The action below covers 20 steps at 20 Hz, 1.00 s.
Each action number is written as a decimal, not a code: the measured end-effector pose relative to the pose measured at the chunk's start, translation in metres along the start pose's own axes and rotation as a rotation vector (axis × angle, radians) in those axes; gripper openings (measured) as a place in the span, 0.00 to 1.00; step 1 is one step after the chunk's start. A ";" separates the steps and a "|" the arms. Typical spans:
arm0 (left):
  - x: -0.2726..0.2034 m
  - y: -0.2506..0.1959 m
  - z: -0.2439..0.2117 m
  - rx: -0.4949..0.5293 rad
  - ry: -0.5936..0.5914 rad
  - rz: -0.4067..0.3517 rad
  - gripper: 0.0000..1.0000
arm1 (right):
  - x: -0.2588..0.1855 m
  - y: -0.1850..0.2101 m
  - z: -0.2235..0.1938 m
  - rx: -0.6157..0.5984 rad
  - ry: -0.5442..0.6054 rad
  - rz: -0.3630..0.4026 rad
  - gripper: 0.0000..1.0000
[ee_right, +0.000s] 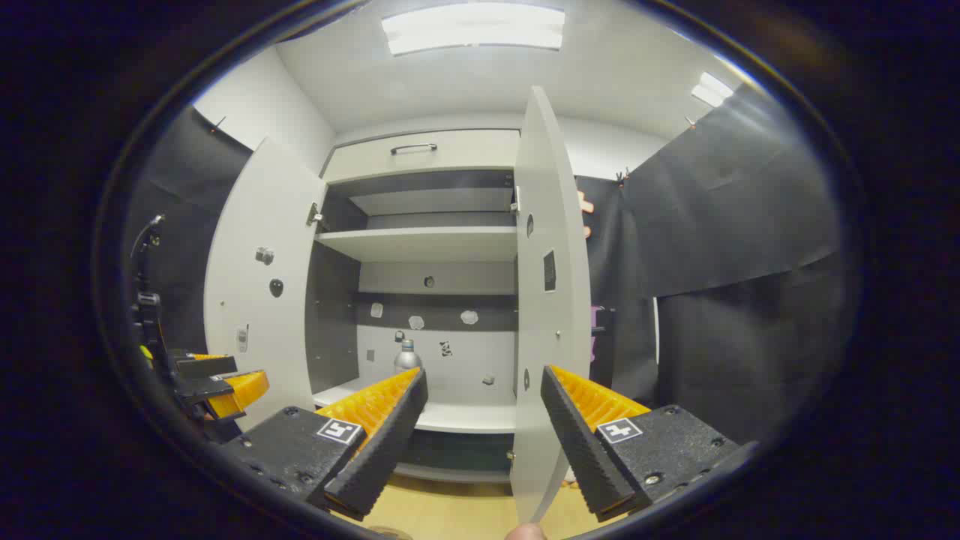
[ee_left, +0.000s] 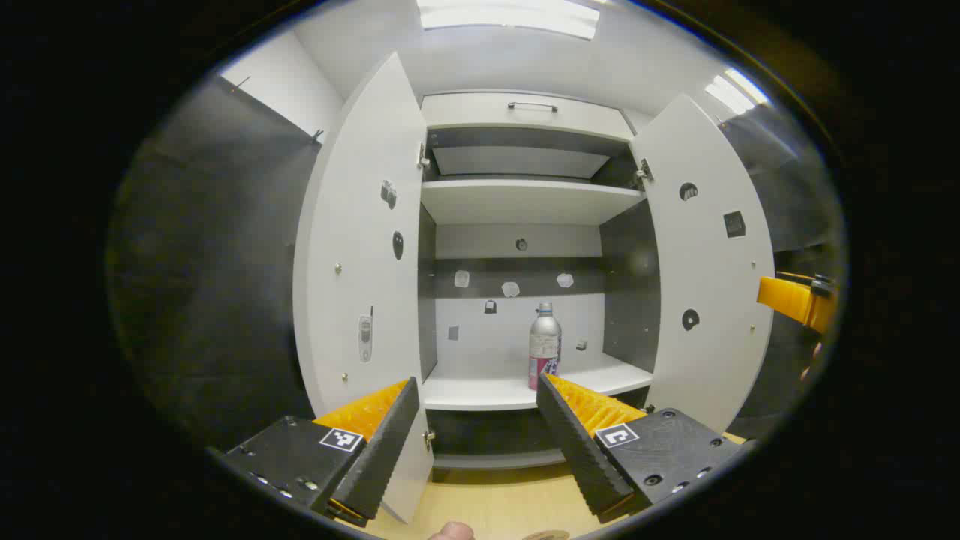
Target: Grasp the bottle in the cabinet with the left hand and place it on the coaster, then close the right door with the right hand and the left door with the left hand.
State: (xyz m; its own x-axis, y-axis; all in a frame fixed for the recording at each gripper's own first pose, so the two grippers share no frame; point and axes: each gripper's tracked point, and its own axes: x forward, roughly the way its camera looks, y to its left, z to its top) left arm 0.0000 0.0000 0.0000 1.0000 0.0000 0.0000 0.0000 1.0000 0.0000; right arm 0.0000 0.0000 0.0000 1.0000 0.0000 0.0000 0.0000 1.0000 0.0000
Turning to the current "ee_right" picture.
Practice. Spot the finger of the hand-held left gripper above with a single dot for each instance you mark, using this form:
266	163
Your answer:
240	390
202	364

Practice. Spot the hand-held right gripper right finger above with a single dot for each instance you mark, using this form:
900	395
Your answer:
581	450

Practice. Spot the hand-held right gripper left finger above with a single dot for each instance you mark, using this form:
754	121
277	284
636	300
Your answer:
379	450

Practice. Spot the silver bottle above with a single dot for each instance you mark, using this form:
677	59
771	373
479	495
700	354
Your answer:
407	358

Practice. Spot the white and grey cabinet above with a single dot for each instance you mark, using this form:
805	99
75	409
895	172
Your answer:
420	244

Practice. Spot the white cabinet drawer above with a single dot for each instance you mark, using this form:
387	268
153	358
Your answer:
457	154

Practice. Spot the black backdrop cloth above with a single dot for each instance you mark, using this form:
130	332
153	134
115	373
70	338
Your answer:
735	225
187	195

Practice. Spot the small ceiling light panel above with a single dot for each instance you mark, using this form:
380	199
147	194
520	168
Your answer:
711	88

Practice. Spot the large ceiling light panel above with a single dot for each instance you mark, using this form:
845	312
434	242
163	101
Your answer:
472	28

